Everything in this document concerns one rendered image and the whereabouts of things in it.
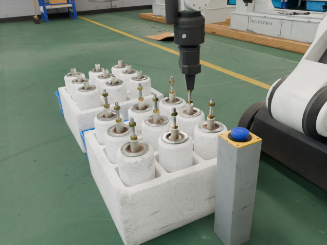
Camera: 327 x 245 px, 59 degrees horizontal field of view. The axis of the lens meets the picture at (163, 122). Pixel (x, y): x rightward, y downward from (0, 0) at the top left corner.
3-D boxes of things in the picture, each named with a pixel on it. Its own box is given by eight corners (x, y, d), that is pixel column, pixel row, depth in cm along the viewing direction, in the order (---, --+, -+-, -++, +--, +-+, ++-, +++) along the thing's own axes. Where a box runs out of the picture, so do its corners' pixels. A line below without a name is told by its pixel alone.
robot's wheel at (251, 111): (271, 138, 125) (277, 95, 117) (280, 143, 121) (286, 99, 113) (234, 151, 118) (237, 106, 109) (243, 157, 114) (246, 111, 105)
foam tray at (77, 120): (133, 103, 168) (130, 73, 160) (165, 130, 137) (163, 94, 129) (64, 120, 152) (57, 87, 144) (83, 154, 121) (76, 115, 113)
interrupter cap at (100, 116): (124, 114, 95) (124, 113, 95) (108, 124, 89) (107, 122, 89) (108, 110, 99) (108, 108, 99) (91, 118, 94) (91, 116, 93)
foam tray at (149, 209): (181, 146, 123) (180, 107, 115) (243, 201, 92) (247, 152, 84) (91, 173, 108) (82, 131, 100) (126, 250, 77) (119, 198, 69)
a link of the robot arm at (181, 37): (208, 73, 82) (209, 29, 76) (174, 76, 81) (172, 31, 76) (200, 62, 93) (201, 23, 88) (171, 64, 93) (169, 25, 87)
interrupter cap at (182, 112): (175, 117, 91) (175, 115, 91) (179, 108, 98) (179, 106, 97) (200, 118, 90) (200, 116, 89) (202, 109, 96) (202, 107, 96)
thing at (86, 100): (101, 120, 133) (95, 83, 125) (107, 129, 125) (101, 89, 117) (80, 126, 129) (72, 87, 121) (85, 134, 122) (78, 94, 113)
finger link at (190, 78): (185, 90, 89) (184, 70, 86) (195, 89, 89) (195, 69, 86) (185, 91, 87) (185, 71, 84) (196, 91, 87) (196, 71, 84)
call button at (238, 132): (240, 132, 68) (241, 124, 67) (252, 139, 65) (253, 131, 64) (227, 136, 67) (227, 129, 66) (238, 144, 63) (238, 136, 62)
